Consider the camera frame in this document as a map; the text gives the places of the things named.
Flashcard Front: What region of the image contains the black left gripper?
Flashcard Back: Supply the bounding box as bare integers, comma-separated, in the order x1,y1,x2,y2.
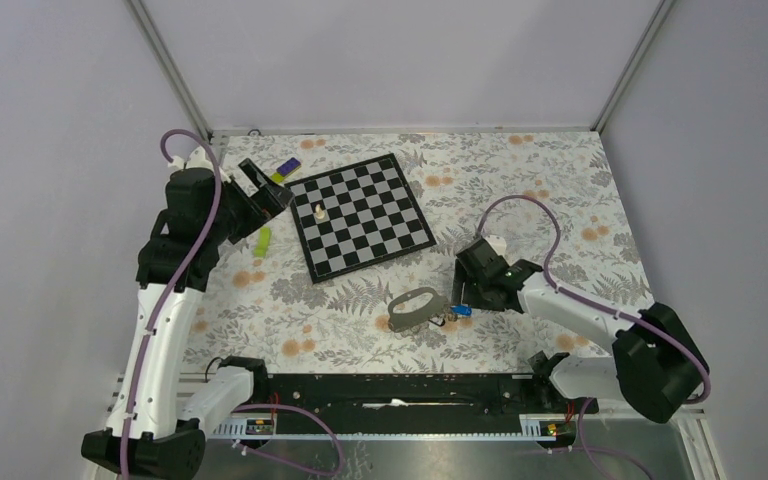
205,158,294,244

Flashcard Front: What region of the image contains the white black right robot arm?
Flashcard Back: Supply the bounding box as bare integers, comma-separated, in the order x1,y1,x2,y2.
453,239,710,424

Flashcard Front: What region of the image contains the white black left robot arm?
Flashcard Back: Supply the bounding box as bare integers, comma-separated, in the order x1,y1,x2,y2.
81,159,292,479

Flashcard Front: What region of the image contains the purple yellow toy brick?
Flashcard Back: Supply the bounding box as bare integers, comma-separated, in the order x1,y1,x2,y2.
271,157,301,184

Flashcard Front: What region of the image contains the green arch toy block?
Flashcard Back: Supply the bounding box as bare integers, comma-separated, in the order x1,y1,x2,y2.
253,227,272,258

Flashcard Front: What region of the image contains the black grey chessboard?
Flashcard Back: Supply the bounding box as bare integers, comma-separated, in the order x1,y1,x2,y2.
287,153,436,284

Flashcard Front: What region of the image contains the floral table mat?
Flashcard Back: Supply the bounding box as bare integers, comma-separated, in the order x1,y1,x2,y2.
182,132,653,373

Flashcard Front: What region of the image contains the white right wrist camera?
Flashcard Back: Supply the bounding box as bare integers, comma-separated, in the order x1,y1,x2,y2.
477,235,508,257

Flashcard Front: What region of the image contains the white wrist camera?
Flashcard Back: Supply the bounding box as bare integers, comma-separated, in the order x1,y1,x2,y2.
477,235,508,257
165,147,215,173

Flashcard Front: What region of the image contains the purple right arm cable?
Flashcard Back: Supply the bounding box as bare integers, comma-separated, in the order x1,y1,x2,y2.
475,193,713,405

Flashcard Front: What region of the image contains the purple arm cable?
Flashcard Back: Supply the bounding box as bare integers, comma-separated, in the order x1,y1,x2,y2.
118,129,224,480
475,193,713,405

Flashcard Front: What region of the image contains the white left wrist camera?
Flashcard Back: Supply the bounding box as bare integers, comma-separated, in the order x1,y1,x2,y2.
165,147,215,173

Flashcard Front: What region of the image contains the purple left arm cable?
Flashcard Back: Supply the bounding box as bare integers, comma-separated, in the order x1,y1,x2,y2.
118,129,224,480

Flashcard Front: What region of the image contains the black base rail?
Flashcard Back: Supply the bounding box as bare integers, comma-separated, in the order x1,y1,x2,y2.
253,373,570,432

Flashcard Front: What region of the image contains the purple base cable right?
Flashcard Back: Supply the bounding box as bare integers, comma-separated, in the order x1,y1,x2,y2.
542,397,650,480

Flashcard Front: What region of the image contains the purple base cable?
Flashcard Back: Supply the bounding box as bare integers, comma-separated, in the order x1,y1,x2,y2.
542,397,650,480
224,400,347,477

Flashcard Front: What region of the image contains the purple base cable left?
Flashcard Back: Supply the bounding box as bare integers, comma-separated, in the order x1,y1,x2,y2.
224,400,347,477

